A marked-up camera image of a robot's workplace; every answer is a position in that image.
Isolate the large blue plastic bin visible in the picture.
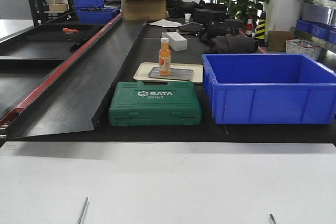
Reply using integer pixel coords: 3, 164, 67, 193
202, 54, 335, 124

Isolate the white rectangular box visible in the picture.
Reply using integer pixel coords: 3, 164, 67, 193
162, 32, 187, 51

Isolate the dark folded jacket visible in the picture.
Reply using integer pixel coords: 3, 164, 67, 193
205, 34, 258, 54

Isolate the large cardboard box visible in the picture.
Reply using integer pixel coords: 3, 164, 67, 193
121, 0, 167, 21

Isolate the yellow black striped post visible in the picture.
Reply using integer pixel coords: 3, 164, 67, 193
254, 11, 266, 47

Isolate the orange white traffic cone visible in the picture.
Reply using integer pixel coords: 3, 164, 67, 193
245, 14, 254, 37

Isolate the white paper cup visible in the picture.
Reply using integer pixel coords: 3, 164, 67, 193
184, 13, 191, 23

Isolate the brown cardboard box floor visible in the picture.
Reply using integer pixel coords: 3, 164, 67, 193
267, 30, 295, 52

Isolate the black equipment case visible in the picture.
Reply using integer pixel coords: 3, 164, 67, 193
193, 9, 229, 24

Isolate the white mesh basket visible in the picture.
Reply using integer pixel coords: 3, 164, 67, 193
286, 39, 322, 60

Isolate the green SATA tool case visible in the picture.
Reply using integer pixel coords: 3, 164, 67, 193
108, 81, 202, 126

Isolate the black bag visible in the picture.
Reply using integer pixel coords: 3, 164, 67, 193
198, 19, 242, 43

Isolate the stacked blue bin behind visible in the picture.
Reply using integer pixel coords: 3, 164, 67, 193
73, 0, 104, 10

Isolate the red conveyor rail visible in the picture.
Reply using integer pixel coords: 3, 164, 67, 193
1, 14, 122, 126

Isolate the black metal chute panel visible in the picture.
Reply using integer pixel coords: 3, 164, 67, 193
1, 20, 146, 139

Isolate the cream plastic tray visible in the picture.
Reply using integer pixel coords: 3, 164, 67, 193
133, 62, 203, 84

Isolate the orange juice bottle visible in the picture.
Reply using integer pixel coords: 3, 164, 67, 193
159, 37, 171, 76

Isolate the small grey metal tray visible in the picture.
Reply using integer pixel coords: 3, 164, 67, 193
148, 67, 193, 81

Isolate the screwdriver metal shaft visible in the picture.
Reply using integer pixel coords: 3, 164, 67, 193
77, 197, 89, 224

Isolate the orange handled tool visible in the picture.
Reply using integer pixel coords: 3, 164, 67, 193
62, 27, 79, 34

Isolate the blue bin on conveyor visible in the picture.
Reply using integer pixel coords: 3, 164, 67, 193
77, 8, 120, 25

